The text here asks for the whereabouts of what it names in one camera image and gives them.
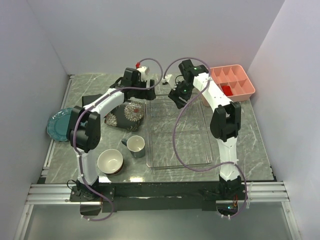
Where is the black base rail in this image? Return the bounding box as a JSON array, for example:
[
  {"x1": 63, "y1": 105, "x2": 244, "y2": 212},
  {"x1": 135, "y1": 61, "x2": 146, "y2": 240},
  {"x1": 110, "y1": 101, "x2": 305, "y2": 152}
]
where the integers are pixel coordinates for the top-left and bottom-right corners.
[{"x1": 69, "y1": 181, "x2": 246, "y2": 213}]

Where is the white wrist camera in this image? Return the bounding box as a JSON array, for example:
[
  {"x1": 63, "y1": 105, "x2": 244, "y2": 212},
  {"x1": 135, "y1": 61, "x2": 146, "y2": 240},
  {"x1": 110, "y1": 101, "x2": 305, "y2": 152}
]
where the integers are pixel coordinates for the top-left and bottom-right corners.
[
  {"x1": 161, "y1": 74, "x2": 173, "y2": 85},
  {"x1": 135, "y1": 62, "x2": 150, "y2": 81}
]

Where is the red black oven mitt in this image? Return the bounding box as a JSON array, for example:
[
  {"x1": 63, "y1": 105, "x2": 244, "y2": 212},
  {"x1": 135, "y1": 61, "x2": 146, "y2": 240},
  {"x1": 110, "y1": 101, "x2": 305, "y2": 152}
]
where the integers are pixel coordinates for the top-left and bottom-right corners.
[{"x1": 81, "y1": 94, "x2": 102, "y2": 107}]

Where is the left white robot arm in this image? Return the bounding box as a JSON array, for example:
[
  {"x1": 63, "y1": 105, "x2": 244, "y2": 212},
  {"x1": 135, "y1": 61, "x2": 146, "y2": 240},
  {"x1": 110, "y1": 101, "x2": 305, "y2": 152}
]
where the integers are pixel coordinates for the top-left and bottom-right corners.
[{"x1": 66, "y1": 66, "x2": 156, "y2": 201}]

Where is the teal round plate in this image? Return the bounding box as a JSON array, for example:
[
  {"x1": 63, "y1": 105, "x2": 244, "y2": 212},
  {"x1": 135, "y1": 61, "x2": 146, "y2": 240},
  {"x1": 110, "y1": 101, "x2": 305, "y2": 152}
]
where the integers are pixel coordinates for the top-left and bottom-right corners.
[{"x1": 46, "y1": 107, "x2": 73, "y2": 142}]

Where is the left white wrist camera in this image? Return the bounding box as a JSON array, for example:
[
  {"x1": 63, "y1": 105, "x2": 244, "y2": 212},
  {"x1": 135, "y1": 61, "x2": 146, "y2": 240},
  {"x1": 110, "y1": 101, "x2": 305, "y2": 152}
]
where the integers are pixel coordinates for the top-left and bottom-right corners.
[{"x1": 135, "y1": 62, "x2": 150, "y2": 81}]

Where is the black floral square plate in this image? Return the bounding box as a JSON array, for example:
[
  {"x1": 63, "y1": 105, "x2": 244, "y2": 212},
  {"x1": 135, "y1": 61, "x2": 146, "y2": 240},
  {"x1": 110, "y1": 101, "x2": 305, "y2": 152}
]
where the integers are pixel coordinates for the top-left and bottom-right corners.
[{"x1": 104, "y1": 100, "x2": 145, "y2": 132}]

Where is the metal wire dish rack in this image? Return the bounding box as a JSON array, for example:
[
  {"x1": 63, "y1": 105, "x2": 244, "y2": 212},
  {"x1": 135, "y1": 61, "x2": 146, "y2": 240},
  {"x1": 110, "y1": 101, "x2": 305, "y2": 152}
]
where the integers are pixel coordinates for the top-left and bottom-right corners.
[{"x1": 144, "y1": 95, "x2": 214, "y2": 169}]

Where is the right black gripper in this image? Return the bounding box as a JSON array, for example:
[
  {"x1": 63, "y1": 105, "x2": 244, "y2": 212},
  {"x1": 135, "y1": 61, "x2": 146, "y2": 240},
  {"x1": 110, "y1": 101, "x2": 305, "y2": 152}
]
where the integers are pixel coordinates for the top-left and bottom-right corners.
[{"x1": 168, "y1": 80, "x2": 195, "y2": 110}]

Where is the white brown ceramic bowl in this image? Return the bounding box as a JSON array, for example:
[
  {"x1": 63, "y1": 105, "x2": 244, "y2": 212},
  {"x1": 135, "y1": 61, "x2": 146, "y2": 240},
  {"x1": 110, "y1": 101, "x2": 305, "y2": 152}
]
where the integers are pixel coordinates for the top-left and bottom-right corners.
[{"x1": 97, "y1": 149, "x2": 124, "y2": 175}]

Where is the red cloth right compartment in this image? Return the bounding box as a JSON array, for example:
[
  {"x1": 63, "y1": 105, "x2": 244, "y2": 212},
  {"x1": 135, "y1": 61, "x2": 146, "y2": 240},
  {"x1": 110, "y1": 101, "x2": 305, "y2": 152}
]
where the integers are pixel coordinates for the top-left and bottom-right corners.
[{"x1": 221, "y1": 85, "x2": 233, "y2": 97}]

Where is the grey blue ceramic mug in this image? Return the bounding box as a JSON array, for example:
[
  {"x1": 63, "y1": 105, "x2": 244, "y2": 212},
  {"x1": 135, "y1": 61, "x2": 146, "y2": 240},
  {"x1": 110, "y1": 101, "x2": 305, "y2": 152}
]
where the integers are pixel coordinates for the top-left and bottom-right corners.
[{"x1": 121, "y1": 135, "x2": 146, "y2": 159}]

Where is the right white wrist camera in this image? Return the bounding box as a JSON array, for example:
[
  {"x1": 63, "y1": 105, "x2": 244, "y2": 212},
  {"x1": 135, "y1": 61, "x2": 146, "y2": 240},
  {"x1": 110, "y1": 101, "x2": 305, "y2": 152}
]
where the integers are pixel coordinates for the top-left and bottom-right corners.
[{"x1": 161, "y1": 74, "x2": 173, "y2": 85}]

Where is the pink divided organizer tray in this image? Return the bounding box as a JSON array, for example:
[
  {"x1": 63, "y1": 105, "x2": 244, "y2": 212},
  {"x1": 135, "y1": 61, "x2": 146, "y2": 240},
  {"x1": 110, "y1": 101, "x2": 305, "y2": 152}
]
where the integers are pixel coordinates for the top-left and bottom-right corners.
[{"x1": 210, "y1": 64, "x2": 256, "y2": 102}]

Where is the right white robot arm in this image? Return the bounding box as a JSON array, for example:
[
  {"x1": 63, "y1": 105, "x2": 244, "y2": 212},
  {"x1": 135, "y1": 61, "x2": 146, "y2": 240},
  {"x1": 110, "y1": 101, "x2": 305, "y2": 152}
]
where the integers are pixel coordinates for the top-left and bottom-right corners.
[{"x1": 163, "y1": 58, "x2": 242, "y2": 199}]

